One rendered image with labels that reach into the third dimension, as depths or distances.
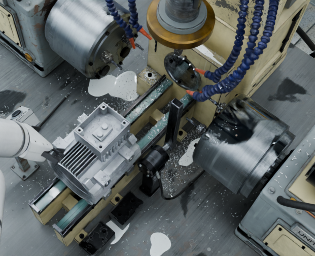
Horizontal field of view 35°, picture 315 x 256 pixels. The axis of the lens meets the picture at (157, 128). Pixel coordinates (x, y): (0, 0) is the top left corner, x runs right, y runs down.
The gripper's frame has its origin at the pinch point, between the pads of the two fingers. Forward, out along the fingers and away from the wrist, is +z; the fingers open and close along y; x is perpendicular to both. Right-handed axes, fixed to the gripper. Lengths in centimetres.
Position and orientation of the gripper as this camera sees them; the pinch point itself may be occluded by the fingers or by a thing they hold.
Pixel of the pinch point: (47, 142)
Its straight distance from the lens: 130.3
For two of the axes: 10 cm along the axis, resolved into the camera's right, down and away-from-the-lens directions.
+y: 7.5, 6.0, -2.7
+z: 2.8, 0.8, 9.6
